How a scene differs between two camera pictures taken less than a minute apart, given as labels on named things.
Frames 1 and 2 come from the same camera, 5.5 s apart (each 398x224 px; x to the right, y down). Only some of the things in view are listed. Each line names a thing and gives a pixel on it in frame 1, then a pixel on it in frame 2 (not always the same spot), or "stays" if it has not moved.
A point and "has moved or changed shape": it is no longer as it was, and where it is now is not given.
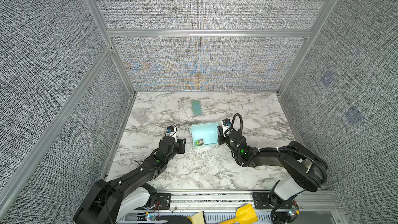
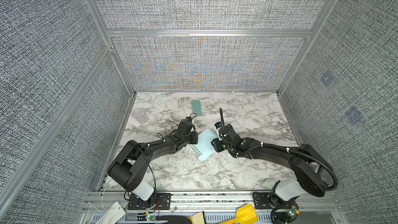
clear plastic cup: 141,116 stays
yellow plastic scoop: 245,213 stays
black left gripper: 181,146 -> 195,135
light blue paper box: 208,131 has moved or changed shape
